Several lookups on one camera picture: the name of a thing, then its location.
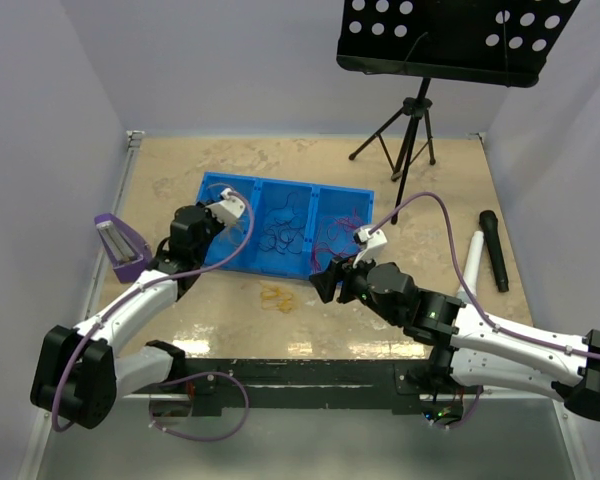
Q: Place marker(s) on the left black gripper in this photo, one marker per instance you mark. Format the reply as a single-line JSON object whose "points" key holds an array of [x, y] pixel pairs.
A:
{"points": [[219, 225]]}

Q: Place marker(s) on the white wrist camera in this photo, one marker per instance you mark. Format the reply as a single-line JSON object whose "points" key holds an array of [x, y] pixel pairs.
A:
{"points": [[240, 206], [370, 243]]}

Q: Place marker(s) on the white microphone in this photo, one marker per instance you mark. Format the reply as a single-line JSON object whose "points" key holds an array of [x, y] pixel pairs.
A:
{"points": [[471, 269]]}

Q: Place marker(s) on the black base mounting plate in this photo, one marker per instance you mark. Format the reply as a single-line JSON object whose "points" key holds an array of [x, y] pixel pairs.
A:
{"points": [[397, 385]]}

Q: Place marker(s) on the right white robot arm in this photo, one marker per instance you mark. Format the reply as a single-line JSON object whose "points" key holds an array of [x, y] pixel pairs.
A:
{"points": [[471, 348]]}

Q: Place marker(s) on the black music stand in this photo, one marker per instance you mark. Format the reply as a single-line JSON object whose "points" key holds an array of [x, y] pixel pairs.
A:
{"points": [[491, 43]]}

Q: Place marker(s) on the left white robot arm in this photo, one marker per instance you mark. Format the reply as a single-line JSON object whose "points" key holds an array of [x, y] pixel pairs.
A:
{"points": [[80, 374]]}

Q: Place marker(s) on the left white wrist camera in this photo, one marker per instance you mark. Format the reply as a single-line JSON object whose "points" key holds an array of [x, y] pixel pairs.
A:
{"points": [[240, 206]]}

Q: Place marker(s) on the purple metronome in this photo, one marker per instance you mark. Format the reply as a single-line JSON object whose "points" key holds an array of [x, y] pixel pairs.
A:
{"points": [[128, 252]]}

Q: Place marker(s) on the black microphone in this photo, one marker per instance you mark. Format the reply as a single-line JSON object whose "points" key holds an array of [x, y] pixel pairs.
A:
{"points": [[488, 223]]}

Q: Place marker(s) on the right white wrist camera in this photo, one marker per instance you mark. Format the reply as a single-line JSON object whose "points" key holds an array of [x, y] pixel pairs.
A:
{"points": [[370, 243]]}

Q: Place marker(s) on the blue three-compartment plastic bin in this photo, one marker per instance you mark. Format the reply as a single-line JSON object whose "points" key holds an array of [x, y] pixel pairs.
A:
{"points": [[298, 226]]}

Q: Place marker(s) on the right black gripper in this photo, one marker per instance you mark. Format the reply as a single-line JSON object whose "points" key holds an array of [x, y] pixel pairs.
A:
{"points": [[340, 270]]}

